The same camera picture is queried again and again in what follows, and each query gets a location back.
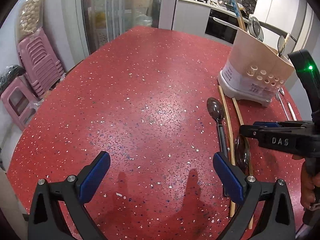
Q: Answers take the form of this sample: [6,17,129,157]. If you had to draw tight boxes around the blue patterned chopstick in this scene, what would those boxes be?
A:
[230,0,246,31]

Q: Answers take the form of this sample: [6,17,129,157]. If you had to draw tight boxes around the bag of nuts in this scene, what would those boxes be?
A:
[15,0,43,42]

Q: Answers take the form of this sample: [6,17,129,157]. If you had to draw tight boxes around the brown plastic spoon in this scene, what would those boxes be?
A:
[207,97,228,158]
[234,135,251,174]
[277,36,286,57]

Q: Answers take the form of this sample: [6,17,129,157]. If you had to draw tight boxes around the single pink plastic stool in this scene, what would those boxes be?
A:
[1,76,39,131]

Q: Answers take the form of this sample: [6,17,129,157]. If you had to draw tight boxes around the stacked pink plastic stools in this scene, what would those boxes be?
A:
[17,28,64,98]

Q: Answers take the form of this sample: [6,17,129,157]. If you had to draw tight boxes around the person's right hand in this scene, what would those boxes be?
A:
[300,162,320,210]

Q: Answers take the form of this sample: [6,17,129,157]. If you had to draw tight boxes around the glass sliding door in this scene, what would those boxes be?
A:
[81,0,161,53]

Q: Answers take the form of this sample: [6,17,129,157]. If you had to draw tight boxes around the black built-in oven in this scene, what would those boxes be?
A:
[205,9,239,44]

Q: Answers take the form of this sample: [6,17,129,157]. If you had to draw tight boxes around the plain bamboo chopstick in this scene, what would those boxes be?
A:
[217,84,236,218]
[232,98,254,230]

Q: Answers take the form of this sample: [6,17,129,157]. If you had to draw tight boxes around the yellow patterned chopstick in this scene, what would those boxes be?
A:
[282,33,290,51]

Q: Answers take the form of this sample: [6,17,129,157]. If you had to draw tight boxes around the beige cutlery holder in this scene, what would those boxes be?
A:
[217,28,295,107]

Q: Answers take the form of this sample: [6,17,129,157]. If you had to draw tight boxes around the white handled metal spoon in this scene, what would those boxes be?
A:
[279,88,297,121]

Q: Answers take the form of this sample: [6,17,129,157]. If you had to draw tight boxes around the silver metal fork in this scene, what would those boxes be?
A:
[275,91,290,121]

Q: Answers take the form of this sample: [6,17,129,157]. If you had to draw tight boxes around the brown plastic spoon sideways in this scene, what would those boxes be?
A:
[248,17,264,42]

